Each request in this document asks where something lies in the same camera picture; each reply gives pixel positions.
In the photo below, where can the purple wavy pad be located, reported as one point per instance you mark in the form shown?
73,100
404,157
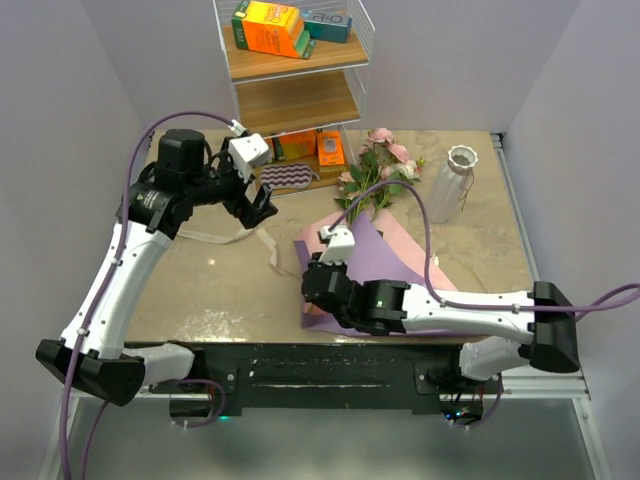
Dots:
288,176

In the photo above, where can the teal box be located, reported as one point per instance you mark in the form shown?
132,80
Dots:
329,26

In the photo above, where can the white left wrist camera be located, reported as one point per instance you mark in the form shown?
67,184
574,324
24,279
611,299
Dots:
248,153

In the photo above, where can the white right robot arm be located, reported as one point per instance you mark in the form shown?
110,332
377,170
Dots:
535,327

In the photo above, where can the orange blister pack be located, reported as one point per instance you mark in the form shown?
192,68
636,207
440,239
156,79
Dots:
329,149

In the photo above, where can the beige printed ribbon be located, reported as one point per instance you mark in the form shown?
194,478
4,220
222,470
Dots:
275,255

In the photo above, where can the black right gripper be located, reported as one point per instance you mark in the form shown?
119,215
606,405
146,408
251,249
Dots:
339,266

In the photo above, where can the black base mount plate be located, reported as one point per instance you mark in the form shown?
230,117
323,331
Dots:
421,378

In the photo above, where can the purple wrapping paper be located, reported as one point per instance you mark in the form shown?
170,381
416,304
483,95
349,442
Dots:
370,260

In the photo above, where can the white ribbed ceramic vase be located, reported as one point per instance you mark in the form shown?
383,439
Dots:
452,184

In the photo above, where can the orange box on shelf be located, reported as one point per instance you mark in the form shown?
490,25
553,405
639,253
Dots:
294,146

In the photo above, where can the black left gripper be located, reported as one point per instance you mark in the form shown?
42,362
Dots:
241,206

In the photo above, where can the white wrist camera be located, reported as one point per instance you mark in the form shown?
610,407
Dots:
339,242
248,153

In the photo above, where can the pink flower bunch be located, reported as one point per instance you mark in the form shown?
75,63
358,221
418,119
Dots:
381,157

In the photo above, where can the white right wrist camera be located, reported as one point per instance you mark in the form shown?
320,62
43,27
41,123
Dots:
339,242

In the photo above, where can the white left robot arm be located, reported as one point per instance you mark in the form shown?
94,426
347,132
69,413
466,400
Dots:
90,354

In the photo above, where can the white wire wooden shelf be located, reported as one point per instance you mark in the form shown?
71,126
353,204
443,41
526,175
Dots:
275,95

